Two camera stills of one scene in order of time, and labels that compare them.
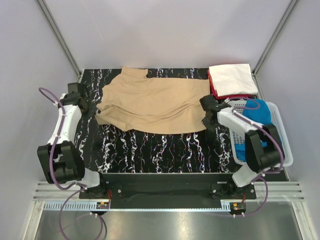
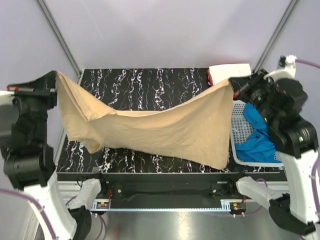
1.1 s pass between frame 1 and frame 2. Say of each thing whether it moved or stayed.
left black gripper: moved
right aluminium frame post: stayed
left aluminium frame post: stayed
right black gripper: moved
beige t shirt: moved
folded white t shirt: stayed
